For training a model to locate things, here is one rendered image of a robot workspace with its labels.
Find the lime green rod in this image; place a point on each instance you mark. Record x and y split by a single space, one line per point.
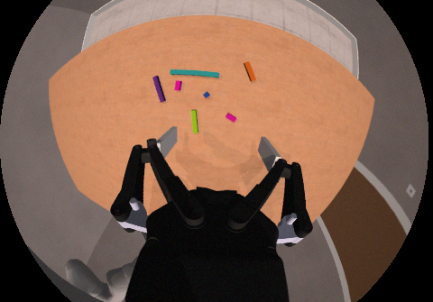
194 121

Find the turquoise rod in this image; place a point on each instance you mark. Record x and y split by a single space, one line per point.
194 73

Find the purple rod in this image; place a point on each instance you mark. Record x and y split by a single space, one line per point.
159 90

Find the orange rod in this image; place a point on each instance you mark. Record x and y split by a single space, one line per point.
249 71

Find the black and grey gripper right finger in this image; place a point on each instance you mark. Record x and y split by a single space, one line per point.
295 223

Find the small magenta block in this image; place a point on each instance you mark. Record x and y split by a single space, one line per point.
231 117
178 85

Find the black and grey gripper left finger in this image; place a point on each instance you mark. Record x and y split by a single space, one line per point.
128 208

